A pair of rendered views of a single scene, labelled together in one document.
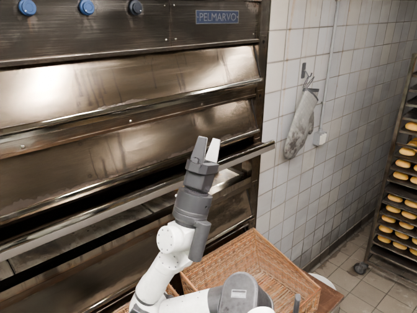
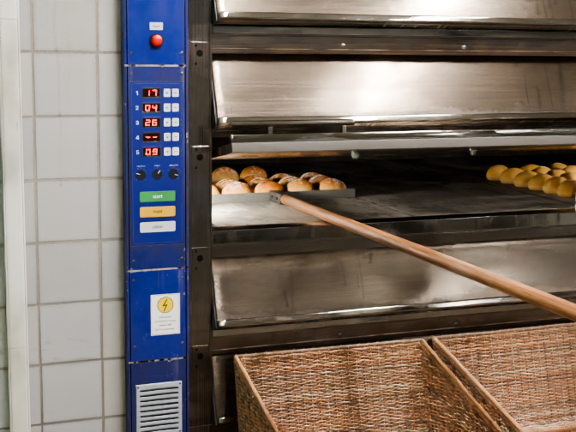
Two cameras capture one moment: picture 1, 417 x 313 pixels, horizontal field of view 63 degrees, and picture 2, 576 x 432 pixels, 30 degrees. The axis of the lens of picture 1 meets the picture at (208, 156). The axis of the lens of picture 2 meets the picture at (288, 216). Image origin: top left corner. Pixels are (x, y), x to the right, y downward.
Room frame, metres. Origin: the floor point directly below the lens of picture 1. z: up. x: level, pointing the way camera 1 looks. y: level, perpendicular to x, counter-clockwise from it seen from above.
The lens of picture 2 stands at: (-1.99, -0.07, 1.66)
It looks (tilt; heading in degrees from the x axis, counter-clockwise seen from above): 9 degrees down; 21
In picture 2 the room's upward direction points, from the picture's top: 1 degrees clockwise
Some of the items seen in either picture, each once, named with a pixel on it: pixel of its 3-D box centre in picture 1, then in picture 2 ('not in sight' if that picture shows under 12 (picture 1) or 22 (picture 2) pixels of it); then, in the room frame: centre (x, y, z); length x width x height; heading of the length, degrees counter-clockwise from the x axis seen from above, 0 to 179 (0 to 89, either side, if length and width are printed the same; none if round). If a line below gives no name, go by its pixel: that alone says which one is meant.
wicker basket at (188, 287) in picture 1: (250, 290); not in sight; (1.30, -0.22, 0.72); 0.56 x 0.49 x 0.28; 131
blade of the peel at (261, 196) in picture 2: not in sight; (254, 188); (1.16, 1.27, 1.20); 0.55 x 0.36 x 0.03; 133
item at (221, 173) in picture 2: not in sight; (225, 174); (1.36, 1.47, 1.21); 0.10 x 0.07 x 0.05; 133
